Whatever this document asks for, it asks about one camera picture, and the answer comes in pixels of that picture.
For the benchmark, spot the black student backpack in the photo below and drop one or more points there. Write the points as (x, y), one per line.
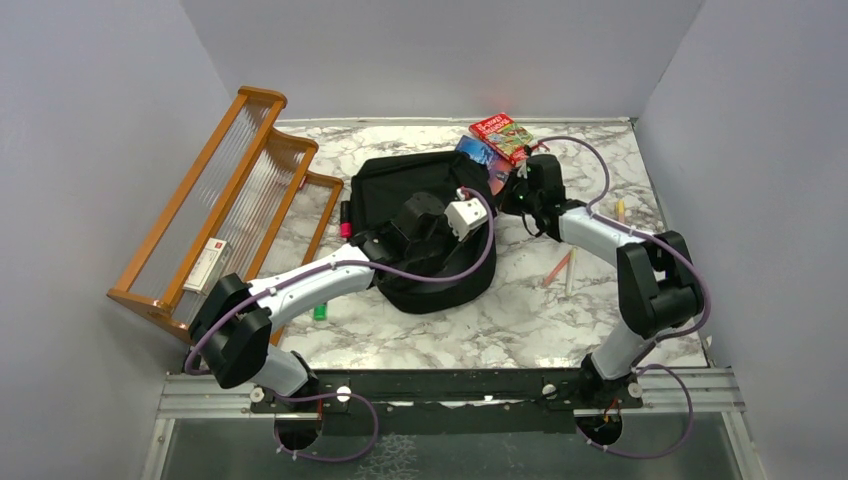
(378, 190)

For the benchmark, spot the green black marker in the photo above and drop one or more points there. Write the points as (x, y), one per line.
(320, 312)

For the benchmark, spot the black metal base rail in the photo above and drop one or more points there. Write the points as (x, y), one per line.
(447, 401)

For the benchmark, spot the red treehouse book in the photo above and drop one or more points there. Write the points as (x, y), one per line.
(505, 136)

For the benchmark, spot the orange wooden rack shelf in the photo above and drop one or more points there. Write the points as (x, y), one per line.
(251, 188)

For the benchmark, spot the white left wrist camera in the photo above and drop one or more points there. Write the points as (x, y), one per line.
(465, 217)

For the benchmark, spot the white red small box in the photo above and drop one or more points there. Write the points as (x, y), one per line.
(208, 267)

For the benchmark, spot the orange pencil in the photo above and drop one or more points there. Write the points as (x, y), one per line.
(560, 266)

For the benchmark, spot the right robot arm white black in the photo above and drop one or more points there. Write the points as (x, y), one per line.
(656, 289)

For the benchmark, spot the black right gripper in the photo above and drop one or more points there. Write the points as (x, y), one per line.
(507, 204)

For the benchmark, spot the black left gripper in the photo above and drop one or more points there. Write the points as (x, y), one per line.
(453, 241)

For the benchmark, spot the white pencil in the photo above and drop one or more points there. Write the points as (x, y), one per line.
(571, 270)

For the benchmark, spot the pink black marker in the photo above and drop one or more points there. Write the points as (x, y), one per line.
(345, 228)

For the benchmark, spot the blue Jane Eyre book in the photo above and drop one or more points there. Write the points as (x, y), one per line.
(497, 167)

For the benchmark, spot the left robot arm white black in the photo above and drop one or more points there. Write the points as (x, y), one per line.
(232, 329)

